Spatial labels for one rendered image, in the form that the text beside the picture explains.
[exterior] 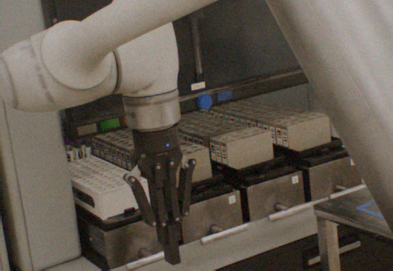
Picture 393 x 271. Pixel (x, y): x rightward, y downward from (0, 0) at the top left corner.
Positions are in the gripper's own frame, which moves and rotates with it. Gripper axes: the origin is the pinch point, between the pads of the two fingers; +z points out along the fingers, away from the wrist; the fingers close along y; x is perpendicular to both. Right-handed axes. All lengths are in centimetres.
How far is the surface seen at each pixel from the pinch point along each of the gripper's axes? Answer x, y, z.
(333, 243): 10.6, -25.8, 5.1
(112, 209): -15.4, 3.0, -3.0
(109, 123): -17.9, 0.1, -18.0
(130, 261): -11.7, 2.7, 6.1
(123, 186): -15.9, -0.1, -6.4
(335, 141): -16, -49, -3
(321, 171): -11.6, -42.0, 0.9
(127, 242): -11.7, 2.7, 2.4
